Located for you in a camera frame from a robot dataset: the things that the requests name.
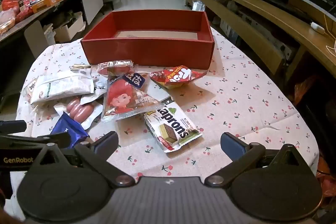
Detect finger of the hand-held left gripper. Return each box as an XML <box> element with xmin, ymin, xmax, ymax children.
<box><xmin>0</xmin><ymin>120</ymin><xmax>27</xmax><ymax>134</ymax></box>
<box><xmin>0</xmin><ymin>132</ymin><xmax>72</xmax><ymax>151</ymax></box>

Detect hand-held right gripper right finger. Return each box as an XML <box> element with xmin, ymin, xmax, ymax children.
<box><xmin>204</xmin><ymin>132</ymin><xmax>306</xmax><ymax>188</ymax></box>

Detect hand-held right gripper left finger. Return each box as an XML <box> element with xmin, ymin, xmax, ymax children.
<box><xmin>31</xmin><ymin>131</ymin><xmax>135</xmax><ymax>188</ymax></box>

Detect blue snack packet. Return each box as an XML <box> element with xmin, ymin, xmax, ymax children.
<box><xmin>50</xmin><ymin>112</ymin><xmax>92</xmax><ymax>149</ymax></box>

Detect clear sausage packet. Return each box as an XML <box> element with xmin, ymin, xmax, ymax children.
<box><xmin>54</xmin><ymin>93</ymin><xmax>105</xmax><ymax>131</ymax></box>

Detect triangular red cartoon snack packet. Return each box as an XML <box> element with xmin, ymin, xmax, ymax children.
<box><xmin>101</xmin><ymin>72</ymin><xmax>164</xmax><ymax>123</ymax></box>

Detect white snack packet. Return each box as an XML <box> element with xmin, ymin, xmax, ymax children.
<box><xmin>22</xmin><ymin>64</ymin><xmax>95</xmax><ymax>105</ymax></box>

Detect white green wafer packet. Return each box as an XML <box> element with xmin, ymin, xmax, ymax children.
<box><xmin>144</xmin><ymin>97</ymin><xmax>202</xmax><ymax>153</ymax></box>

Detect small red candy packet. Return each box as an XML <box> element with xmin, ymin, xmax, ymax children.
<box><xmin>96</xmin><ymin>59</ymin><xmax>138</xmax><ymax>78</ymax></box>

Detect red cardboard box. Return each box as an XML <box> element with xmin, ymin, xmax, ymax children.
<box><xmin>80</xmin><ymin>10</ymin><xmax>215</xmax><ymax>69</ymax></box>

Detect cherry print tablecloth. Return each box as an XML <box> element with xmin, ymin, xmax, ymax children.
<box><xmin>16</xmin><ymin>26</ymin><xmax>319</xmax><ymax>180</ymax></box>

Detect orange plastic bag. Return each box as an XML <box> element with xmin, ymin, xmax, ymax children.
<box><xmin>294</xmin><ymin>77</ymin><xmax>319</xmax><ymax>106</ymax></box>

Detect folded cardboard sheet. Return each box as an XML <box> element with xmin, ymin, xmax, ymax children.
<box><xmin>24</xmin><ymin>21</ymin><xmax>56</xmax><ymax>59</ymax></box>

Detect clear bag of pink food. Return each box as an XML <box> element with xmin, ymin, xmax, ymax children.
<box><xmin>0</xmin><ymin>10</ymin><xmax>16</xmax><ymax>35</ymax></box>

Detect open cardboard box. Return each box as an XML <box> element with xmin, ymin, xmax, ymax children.
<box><xmin>54</xmin><ymin>12</ymin><xmax>87</xmax><ymax>43</ymax></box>

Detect red plastic bags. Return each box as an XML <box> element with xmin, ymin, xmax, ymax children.
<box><xmin>1</xmin><ymin>0</ymin><xmax>38</xmax><ymax>24</ymax></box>

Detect flat orange box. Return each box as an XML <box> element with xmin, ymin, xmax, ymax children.
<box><xmin>30</xmin><ymin>0</ymin><xmax>65</xmax><ymax>14</ymax></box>

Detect wooden television cabinet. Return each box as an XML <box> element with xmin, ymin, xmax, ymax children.
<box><xmin>182</xmin><ymin>0</ymin><xmax>336</xmax><ymax>88</ymax></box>

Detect long grey side table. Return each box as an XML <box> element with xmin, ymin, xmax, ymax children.
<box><xmin>0</xmin><ymin>0</ymin><xmax>104</xmax><ymax>59</ymax></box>

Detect white power adapter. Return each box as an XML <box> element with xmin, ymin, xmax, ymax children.
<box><xmin>310</xmin><ymin>22</ymin><xmax>326</xmax><ymax>35</ymax></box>

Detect white cable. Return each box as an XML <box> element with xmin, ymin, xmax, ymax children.
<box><xmin>323</xmin><ymin>14</ymin><xmax>336</xmax><ymax>57</ymax></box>

